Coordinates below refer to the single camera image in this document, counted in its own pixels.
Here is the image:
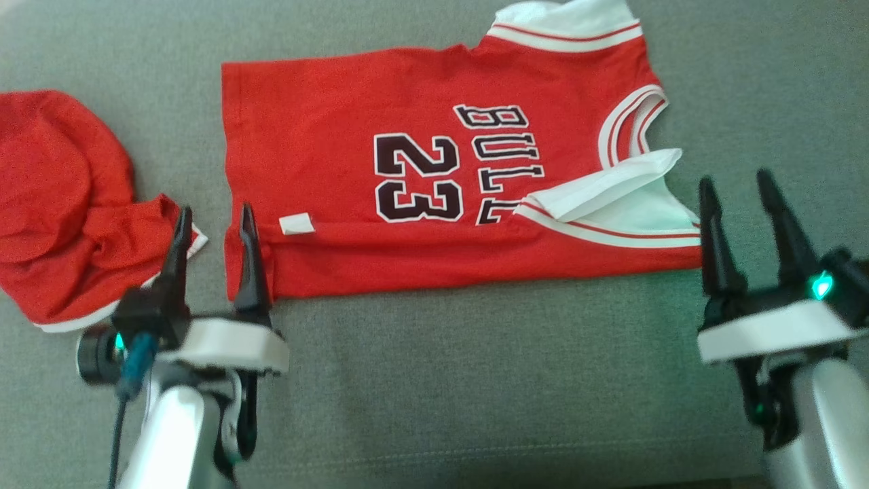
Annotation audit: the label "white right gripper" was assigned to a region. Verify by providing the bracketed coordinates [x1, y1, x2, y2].
[697, 168, 860, 450]

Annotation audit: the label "red basketball jersey number 23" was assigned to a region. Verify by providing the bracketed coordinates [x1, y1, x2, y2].
[221, 0, 703, 302]

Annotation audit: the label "red shorts with white trim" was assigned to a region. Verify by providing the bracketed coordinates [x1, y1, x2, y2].
[0, 90, 209, 334]

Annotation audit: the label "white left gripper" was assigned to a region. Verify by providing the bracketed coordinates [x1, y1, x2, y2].
[152, 202, 290, 471]

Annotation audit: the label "black cable with teal connector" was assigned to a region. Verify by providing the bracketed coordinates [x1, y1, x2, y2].
[107, 333, 159, 489]

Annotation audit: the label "large grey sofa chaise seat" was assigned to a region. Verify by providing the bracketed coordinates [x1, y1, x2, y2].
[0, 0, 869, 489]

